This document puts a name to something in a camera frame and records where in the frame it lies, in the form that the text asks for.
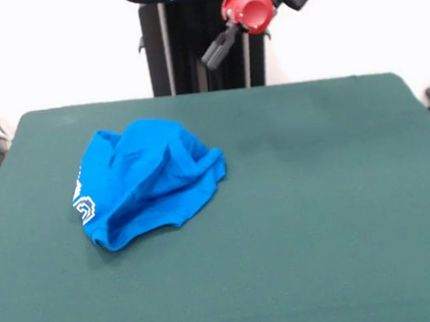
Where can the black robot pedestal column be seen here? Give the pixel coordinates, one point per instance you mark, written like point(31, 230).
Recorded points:
point(185, 56)

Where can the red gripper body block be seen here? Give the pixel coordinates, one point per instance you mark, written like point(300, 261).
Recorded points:
point(253, 11)

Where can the blue printed t-shirt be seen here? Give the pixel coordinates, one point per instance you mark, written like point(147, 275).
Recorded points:
point(143, 176)

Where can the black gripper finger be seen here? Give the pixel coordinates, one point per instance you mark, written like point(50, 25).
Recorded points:
point(215, 48)
point(223, 52)

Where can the dark green table cloth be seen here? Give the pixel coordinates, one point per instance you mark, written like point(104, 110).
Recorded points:
point(318, 196)

